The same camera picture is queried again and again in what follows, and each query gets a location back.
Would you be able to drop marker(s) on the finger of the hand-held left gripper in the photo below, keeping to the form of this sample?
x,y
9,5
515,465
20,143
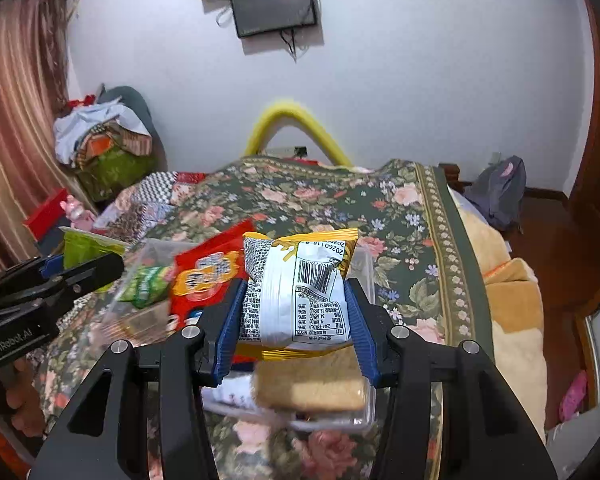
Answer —
x,y
94,271
50,264

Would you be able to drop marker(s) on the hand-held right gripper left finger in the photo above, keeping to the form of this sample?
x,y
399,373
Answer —
x,y
229,321

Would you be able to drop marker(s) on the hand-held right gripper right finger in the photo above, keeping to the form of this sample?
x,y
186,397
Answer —
x,y
361,331

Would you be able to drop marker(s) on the green jelly cup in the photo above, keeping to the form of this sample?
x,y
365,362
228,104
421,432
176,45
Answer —
x,y
85,251

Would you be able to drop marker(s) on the clear plastic storage box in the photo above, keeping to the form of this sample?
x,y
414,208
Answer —
x,y
365,280

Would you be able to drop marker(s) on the green peas packet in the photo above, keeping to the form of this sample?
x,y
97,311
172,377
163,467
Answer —
x,y
145,282

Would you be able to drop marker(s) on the red cartoon snack packet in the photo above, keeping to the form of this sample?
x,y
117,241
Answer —
x,y
207,270

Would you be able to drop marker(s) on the yellow white snack packet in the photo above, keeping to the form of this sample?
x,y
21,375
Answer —
x,y
295,305

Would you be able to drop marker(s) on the brown bread packet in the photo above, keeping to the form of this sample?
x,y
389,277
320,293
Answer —
x,y
141,321

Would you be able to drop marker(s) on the blue white snack packet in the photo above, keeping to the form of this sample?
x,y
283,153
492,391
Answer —
x,y
230,394

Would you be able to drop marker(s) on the tan cake packet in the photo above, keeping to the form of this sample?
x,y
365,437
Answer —
x,y
311,385

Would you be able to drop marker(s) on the red gift box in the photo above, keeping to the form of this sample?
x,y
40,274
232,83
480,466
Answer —
x,y
45,212

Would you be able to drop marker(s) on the pink rabbit toy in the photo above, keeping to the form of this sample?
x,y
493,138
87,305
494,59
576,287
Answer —
x,y
77,211

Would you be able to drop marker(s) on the patchwork quilt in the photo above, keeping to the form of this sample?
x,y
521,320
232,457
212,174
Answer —
x,y
145,200

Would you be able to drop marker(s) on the dark floral blanket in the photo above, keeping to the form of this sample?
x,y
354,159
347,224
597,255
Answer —
x,y
330,200

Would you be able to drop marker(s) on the pile of clothes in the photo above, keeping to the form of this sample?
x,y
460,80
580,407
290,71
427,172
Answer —
x,y
105,135

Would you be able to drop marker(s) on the striped brown curtain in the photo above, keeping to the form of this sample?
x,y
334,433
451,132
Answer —
x,y
15,125

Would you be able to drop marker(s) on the beige orange blanket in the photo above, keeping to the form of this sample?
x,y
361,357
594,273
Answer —
x,y
510,310

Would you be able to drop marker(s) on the grey backpack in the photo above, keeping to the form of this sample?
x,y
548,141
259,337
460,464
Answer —
x,y
497,190

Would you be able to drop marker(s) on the yellow foam tube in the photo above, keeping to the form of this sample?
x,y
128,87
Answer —
x,y
295,115

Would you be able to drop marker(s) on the pink slipper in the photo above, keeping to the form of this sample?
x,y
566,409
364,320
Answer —
x,y
573,396

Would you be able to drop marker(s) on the brown wooden door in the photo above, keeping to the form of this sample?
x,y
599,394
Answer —
x,y
597,135

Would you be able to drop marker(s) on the small wall monitor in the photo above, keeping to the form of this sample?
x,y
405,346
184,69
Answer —
x,y
274,4

